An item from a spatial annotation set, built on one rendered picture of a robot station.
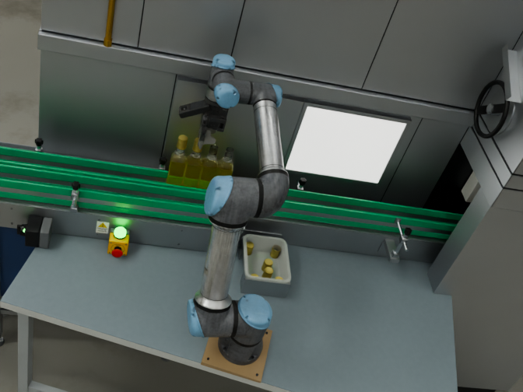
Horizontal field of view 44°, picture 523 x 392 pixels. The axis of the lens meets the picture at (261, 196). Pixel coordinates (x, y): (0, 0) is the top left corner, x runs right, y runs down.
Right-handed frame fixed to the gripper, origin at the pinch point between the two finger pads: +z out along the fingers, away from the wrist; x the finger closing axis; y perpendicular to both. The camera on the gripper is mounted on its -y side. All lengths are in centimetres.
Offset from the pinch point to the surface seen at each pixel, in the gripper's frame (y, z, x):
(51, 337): -45, 115, -9
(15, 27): -119, 116, 253
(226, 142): 11.7, 7.3, 12.1
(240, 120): 14.8, -4.1, 12.2
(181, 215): -1.6, 24.2, -13.4
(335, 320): 59, 40, -41
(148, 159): -16.2, 23.5, 14.8
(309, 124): 40.7, -7.4, 12.8
